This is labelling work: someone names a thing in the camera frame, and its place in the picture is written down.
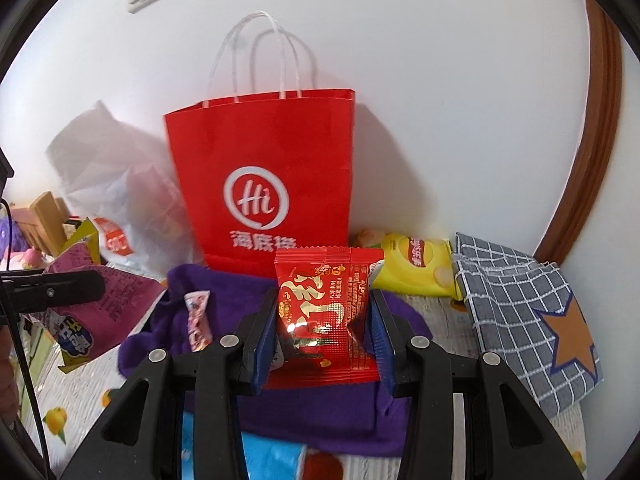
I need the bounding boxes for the black cable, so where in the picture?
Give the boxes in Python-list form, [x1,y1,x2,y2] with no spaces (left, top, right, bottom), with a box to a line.
[0,199,55,480]

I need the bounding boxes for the blue tissue pack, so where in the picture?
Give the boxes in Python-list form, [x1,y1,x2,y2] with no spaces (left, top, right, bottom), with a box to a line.
[180,410,306,480]

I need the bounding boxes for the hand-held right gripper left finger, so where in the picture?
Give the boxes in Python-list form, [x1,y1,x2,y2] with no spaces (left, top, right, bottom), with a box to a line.
[60,287,281,480]

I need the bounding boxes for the brown wooden door frame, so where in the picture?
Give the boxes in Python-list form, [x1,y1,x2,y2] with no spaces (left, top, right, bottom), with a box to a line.
[532,0,623,266]

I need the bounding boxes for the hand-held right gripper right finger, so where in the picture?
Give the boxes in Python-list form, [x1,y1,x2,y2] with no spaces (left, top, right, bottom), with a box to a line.
[367,290,586,480]

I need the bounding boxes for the long pink candy packet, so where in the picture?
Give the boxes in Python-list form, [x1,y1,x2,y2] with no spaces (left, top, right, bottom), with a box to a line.
[184,290,215,352]

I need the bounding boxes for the purple plush toy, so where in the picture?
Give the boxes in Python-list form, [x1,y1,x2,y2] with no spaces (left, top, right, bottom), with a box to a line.
[0,215,23,256]

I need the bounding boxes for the fruit print tablecloth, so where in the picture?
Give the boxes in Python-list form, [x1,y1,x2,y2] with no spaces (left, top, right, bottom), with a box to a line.
[20,230,588,480]

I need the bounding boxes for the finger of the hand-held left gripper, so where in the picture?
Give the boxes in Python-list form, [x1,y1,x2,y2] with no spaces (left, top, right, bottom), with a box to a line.
[0,269,107,314]

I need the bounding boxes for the grey checked cloth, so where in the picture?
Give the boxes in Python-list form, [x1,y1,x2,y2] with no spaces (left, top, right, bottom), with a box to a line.
[452,231,602,418]

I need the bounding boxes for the red paper bag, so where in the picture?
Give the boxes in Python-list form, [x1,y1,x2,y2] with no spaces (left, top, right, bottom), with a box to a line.
[164,10,357,278]

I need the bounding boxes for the pink plush toy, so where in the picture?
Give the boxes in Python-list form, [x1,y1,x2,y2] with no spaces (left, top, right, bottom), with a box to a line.
[2,247,51,273]

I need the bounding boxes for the magenta snack bag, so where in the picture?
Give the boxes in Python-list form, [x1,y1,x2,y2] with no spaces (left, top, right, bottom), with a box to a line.
[30,217,168,375]

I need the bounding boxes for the white plastic bag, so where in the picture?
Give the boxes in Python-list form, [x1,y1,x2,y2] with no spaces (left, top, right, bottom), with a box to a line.
[45,100,206,276]

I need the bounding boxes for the purple towel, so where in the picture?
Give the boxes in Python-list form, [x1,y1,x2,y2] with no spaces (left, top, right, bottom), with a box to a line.
[117,262,433,458]

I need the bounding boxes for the red snack packet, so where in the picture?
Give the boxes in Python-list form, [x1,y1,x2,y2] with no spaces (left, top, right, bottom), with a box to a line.
[260,245,386,392]

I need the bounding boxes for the yellow chips bag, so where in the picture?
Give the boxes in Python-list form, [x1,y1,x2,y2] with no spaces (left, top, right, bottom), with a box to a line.
[372,232,466,301]

